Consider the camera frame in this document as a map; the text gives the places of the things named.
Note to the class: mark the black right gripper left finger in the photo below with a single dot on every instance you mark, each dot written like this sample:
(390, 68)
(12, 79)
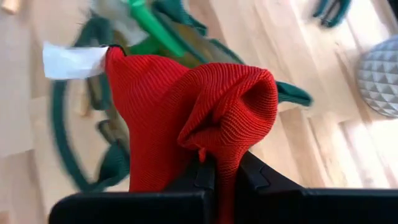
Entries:
(130, 208)

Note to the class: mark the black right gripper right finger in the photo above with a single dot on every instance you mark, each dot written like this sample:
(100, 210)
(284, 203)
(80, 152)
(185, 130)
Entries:
(311, 208)

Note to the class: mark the red knit gardening gloves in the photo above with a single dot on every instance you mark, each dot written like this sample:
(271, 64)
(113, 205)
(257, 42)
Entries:
(161, 118)

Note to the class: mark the beige green-trimmed gardening bag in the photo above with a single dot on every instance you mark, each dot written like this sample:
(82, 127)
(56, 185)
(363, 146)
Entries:
(62, 140)

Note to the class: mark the green spray bottle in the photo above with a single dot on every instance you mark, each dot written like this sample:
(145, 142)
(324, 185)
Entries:
(152, 25)

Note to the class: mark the succulent in grey pot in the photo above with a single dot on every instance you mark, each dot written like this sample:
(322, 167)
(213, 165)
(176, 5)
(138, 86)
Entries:
(381, 77)

